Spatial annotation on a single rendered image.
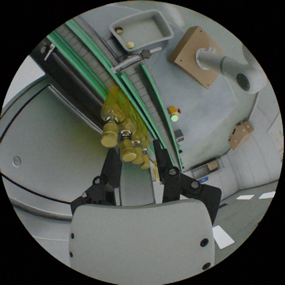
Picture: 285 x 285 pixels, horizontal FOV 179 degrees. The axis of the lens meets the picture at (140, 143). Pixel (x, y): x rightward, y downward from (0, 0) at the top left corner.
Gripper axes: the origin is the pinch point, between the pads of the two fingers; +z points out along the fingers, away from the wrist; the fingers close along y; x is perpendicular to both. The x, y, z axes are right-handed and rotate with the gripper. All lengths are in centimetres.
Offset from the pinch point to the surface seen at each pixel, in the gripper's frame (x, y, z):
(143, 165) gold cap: -15.7, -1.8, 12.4
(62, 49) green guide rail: 29.7, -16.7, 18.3
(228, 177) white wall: -475, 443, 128
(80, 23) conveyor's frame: 42.5, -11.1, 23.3
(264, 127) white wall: -91, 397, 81
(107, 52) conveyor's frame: 23.7, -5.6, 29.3
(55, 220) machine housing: -5.5, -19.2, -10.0
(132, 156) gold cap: -6.6, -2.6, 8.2
